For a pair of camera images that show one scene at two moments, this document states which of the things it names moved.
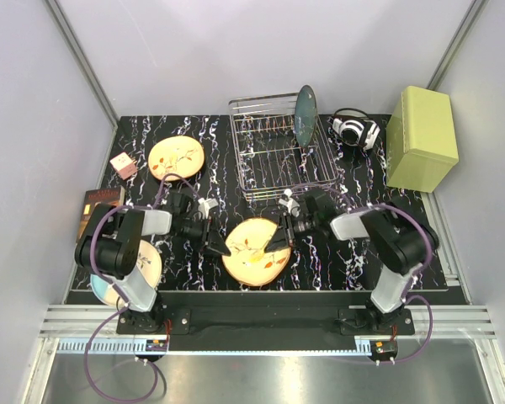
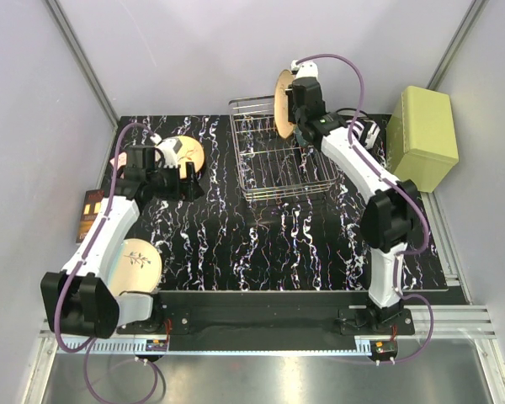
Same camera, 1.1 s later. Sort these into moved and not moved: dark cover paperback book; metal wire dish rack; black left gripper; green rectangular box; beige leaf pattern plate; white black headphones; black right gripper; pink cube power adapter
Moved: beige leaf pattern plate; black left gripper; black right gripper
Not moved: pink cube power adapter; metal wire dish rack; dark cover paperback book; green rectangular box; white black headphones
